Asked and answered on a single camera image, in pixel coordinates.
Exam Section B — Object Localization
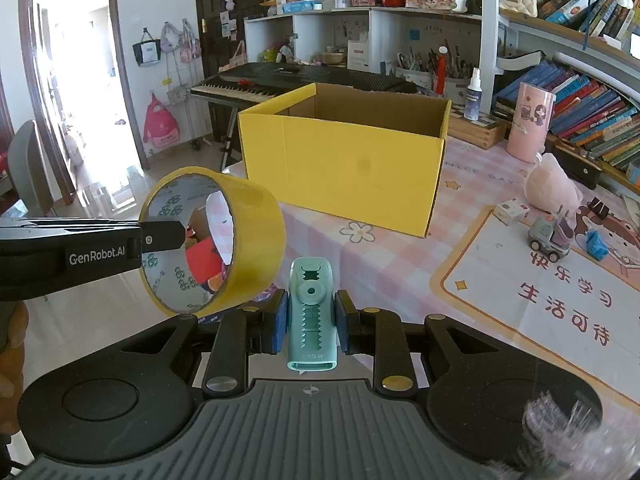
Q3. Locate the person's left hand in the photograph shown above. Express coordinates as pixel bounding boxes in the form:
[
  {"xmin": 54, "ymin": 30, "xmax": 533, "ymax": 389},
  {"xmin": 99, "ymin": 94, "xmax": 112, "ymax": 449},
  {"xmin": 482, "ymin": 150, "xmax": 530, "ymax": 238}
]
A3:
[{"xmin": 0, "ymin": 303, "xmax": 30, "ymax": 411}]

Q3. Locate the dark brown stapler case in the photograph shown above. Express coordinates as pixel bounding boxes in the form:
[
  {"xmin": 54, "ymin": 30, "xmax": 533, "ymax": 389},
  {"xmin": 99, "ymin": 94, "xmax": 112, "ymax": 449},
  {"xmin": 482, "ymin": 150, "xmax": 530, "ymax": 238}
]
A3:
[{"xmin": 545, "ymin": 137, "xmax": 603, "ymax": 191}]

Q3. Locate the pink tote bag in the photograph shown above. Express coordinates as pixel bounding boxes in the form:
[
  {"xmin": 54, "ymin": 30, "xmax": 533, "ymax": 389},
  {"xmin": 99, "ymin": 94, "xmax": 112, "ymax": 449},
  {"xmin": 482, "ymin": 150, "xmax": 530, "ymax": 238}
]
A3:
[{"xmin": 220, "ymin": 40, "xmax": 248, "ymax": 73}]

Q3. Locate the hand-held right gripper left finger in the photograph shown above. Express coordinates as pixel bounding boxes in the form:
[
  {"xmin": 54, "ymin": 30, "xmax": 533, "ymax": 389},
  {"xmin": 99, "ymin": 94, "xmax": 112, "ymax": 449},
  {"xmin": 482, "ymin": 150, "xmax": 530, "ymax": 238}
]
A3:
[{"xmin": 119, "ymin": 290, "xmax": 290, "ymax": 396}]

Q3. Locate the blue wipes packet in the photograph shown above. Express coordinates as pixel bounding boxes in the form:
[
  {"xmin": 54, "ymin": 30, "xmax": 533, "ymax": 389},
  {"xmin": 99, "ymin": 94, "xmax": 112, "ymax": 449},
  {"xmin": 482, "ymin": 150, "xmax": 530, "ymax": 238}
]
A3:
[{"xmin": 282, "ymin": 0, "xmax": 323, "ymax": 15}]

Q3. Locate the black white tote bag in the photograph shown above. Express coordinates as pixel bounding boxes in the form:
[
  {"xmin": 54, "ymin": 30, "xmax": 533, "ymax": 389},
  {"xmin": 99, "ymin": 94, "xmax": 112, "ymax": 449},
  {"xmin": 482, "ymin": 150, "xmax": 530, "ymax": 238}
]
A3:
[{"xmin": 132, "ymin": 27, "xmax": 162, "ymax": 67}]

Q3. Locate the white carton red label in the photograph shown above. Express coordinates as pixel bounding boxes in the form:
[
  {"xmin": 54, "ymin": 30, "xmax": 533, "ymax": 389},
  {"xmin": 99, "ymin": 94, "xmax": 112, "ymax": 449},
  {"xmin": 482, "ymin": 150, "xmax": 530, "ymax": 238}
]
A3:
[{"xmin": 347, "ymin": 32, "xmax": 371, "ymax": 72}]

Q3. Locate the pale purple hanging bag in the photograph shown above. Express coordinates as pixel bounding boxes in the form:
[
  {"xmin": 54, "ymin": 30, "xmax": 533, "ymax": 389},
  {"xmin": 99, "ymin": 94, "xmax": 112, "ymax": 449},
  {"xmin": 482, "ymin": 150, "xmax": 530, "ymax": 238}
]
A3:
[{"xmin": 160, "ymin": 22, "xmax": 182, "ymax": 53}]

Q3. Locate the pink backpack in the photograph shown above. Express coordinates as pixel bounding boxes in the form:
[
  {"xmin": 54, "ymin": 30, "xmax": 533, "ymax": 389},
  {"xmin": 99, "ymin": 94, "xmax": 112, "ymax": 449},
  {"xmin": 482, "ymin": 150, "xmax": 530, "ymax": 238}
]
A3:
[{"xmin": 142, "ymin": 92, "xmax": 182, "ymax": 153}]

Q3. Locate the grey chair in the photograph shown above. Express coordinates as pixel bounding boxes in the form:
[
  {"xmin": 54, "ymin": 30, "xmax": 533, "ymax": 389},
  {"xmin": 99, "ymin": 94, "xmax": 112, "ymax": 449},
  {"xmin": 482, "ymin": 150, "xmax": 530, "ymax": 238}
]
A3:
[{"xmin": 7, "ymin": 120, "xmax": 56, "ymax": 216}]

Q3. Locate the yellow tape roll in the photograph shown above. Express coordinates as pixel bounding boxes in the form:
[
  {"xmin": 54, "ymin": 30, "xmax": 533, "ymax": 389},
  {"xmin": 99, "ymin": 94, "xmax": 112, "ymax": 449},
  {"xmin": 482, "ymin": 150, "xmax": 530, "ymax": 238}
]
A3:
[{"xmin": 137, "ymin": 166, "xmax": 287, "ymax": 318}]

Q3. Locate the yellow cardboard box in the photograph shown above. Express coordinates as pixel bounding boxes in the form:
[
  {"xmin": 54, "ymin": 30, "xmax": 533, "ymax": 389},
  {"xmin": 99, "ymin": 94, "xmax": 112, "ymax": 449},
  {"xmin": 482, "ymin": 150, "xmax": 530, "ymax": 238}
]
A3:
[{"xmin": 237, "ymin": 82, "xmax": 452, "ymax": 238}]

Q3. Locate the mint green correction tape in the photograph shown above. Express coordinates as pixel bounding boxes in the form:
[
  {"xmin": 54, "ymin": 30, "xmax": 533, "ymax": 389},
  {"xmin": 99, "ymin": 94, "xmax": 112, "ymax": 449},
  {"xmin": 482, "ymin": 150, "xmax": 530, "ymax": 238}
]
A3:
[{"xmin": 286, "ymin": 256, "xmax": 342, "ymax": 376}]

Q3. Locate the black keyboard stand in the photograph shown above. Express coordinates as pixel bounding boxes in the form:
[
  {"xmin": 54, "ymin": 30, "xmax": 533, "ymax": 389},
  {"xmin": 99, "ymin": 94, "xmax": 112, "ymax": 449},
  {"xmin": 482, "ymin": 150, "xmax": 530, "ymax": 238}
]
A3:
[{"xmin": 207, "ymin": 100, "xmax": 242, "ymax": 173}]

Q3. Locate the pink plush toy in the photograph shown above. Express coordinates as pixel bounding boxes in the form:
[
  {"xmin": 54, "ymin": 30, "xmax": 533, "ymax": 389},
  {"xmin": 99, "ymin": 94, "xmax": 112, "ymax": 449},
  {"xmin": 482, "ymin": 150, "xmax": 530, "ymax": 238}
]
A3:
[{"xmin": 522, "ymin": 152, "xmax": 583, "ymax": 216}]

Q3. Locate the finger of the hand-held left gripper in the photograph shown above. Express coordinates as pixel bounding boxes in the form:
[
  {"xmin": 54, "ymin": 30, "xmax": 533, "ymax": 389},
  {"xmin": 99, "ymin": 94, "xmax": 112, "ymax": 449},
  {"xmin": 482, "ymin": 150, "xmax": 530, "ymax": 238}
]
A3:
[{"xmin": 140, "ymin": 220, "xmax": 187, "ymax": 254}]

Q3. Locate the pink cartoon cylinder container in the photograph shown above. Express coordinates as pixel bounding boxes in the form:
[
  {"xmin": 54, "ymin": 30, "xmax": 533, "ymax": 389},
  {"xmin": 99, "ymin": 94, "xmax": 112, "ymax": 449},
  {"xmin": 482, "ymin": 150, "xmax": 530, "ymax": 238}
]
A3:
[{"xmin": 506, "ymin": 82, "xmax": 557, "ymax": 163}]

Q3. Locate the white pen holder cup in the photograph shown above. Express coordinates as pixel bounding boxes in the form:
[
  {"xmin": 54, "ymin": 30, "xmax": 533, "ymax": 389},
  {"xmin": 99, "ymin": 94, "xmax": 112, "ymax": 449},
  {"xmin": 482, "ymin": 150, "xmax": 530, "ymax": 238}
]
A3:
[
  {"xmin": 435, "ymin": 50, "xmax": 473, "ymax": 93},
  {"xmin": 395, "ymin": 47, "xmax": 436, "ymax": 88}
]

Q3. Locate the row of shelved books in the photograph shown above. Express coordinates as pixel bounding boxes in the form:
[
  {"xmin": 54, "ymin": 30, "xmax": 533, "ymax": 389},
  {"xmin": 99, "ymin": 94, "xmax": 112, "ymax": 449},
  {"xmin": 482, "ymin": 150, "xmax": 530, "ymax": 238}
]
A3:
[
  {"xmin": 530, "ymin": 0, "xmax": 640, "ymax": 41},
  {"xmin": 492, "ymin": 60, "xmax": 640, "ymax": 171}
]

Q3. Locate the wooden chessboard box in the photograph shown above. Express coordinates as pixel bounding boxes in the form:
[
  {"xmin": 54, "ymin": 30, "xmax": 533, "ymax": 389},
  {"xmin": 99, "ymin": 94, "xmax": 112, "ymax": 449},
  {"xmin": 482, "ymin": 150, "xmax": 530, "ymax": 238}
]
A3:
[{"xmin": 447, "ymin": 105, "xmax": 511, "ymax": 150}]

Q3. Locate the pink checked desktop mat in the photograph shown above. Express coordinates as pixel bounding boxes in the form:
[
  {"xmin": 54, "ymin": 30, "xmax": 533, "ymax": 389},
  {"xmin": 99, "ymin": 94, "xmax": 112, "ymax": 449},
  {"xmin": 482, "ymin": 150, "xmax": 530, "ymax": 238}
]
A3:
[{"xmin": 197, "ymin": 110, "xmax": 640, "ymax": 480}]

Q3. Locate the small blue plastic item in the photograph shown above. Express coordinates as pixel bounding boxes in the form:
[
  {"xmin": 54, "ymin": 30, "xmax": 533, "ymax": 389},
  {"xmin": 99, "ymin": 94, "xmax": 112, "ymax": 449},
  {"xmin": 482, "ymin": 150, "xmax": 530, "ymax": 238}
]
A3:
[{"xmin": 584, "ymin": 230, "xmax": 608, "ymax": 260}]

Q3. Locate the grey toy truck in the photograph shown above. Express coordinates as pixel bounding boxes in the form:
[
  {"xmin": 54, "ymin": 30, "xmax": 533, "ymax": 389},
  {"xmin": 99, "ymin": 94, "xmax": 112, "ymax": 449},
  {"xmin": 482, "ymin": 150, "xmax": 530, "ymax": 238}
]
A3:
[{"xmin": 527, "ymin": 207, "xmax": 581, "ymax": 252}]

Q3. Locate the small white red-label box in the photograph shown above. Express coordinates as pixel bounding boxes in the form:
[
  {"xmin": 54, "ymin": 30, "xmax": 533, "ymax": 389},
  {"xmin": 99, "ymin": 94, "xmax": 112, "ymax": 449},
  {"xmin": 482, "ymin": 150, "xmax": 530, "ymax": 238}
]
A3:
[{"xmin": 492, "ymin": 199, "xmax": 532, "ymax": 226}]

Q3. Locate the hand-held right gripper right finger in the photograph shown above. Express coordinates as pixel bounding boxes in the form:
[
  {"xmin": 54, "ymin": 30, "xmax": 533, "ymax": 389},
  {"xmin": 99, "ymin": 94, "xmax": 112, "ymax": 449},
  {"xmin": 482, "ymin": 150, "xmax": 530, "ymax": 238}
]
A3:
[{"xmin": 334, "ymin": 290, "xmax": 502, "ymax": 395}]

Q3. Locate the black electronic keyboard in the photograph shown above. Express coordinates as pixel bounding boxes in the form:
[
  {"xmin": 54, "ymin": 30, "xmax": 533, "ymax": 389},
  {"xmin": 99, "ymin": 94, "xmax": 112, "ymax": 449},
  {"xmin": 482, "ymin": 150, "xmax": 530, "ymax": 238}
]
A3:
[{"xmin": 190, "ymin": 62, "xmax": 418, "ymax": 111}]

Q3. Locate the white spray bottle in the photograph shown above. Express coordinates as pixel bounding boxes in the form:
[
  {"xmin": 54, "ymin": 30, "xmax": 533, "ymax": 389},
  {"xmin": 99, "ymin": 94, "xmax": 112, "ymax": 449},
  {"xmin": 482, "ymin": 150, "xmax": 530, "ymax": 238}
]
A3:
[{"xmin": 462, "ymin": 67, "xmax": 483, "ymax": 121}]

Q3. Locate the pink hanging bag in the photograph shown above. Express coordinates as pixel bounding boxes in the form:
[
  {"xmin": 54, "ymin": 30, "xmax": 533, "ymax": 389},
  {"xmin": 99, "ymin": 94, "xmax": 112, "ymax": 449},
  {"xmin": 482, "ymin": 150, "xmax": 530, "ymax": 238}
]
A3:
[{"xmin": 179, "ymin": 19, "xmax": 202, "ymax": 63}]

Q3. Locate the white bookshelf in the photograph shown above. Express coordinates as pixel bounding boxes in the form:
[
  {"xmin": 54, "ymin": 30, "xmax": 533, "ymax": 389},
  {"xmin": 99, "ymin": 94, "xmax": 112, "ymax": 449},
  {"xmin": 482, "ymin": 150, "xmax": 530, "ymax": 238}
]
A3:
[{"xmin": 480, "ymin": 0, "xmax": 640, "ymax": 196}]

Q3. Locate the white cubby shelf unit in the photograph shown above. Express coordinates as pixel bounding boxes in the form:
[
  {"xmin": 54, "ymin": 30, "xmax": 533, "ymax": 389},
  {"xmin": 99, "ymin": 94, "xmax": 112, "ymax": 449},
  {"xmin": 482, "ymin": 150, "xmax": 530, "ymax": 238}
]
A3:
[{"xmin": 244, "ymin": 7, "xmax": 501, "ymax": 106}]

